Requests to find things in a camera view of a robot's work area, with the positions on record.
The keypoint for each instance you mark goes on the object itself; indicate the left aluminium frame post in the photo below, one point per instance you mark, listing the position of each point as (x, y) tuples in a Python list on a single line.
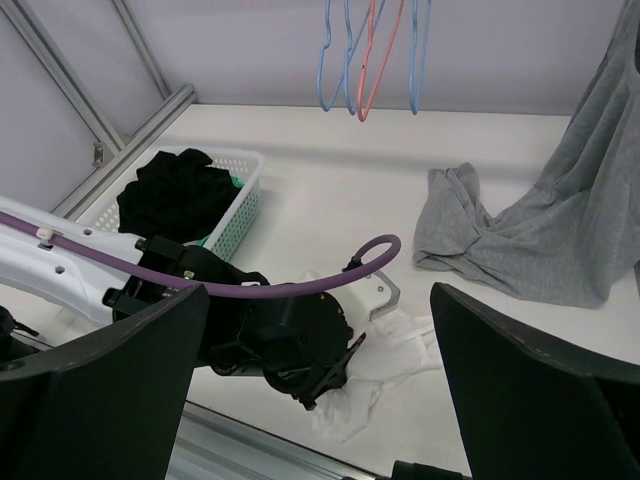
[(83, 93)]

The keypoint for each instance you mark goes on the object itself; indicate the white plastic basket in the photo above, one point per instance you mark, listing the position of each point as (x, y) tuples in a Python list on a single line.
[(246, 165)]

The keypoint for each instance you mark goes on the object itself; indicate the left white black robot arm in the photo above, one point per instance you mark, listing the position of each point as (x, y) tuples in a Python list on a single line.
[(104, 276)]

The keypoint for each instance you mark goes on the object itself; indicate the dark grey tank top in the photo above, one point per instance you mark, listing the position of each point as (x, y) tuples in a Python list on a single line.
[(575, 233)]

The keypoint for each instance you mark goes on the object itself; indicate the black tank top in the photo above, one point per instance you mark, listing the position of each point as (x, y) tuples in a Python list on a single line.
[(157, 202)]

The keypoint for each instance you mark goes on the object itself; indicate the green tank top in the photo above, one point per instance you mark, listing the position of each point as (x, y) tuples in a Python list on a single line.
[(215, 191)]

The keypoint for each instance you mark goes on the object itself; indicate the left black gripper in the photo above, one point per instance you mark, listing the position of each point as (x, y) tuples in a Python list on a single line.
[(301, 346)]

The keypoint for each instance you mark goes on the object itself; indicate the aluminium front rail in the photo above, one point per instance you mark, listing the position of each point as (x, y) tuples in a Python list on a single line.
[(210, 445)]

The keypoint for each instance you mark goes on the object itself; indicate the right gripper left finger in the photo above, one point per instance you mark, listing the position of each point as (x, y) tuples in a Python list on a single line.
[(106, 405)]

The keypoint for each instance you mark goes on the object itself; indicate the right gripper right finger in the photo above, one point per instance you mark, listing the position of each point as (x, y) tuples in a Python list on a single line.
[(530, 405)]

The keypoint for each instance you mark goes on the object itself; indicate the white tank top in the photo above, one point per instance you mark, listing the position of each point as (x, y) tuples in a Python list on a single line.
[(396, 346)]

